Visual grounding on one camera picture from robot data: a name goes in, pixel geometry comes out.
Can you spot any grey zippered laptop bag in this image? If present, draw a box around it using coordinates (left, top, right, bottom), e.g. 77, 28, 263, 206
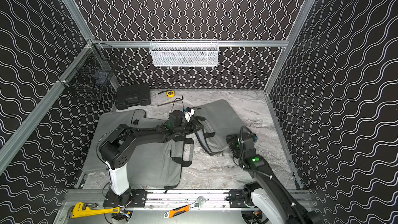
193, 100, 244, 156

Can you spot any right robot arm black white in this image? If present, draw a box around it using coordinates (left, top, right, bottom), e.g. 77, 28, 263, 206
226, 126, 323, 224

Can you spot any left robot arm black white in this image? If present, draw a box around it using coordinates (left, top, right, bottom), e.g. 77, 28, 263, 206
96, 108, 203, 206

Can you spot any black hex key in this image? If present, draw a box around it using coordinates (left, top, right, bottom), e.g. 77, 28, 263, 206
157, 95, 184, 107

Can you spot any yellow tape measure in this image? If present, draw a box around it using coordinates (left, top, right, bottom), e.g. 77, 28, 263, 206
158, 90, 175, 98

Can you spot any black plastic tool case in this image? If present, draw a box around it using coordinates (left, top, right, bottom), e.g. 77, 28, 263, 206
115, 83, 151, 110

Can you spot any orange adjustable wrench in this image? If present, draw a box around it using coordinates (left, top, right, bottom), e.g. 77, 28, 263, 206
163, 196, 207, 219

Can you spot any yellow pipe wrench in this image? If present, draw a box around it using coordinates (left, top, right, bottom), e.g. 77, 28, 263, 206
68, 202, 132, 219

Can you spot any white wire mesh basket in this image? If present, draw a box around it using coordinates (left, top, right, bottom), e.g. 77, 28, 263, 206
149, 39, 220, 67

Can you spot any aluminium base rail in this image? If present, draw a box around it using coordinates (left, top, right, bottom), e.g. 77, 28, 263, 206
102, 189, 273, 209

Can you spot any black wire basket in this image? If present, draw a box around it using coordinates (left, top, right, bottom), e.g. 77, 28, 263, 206
61, 39, 121, 101

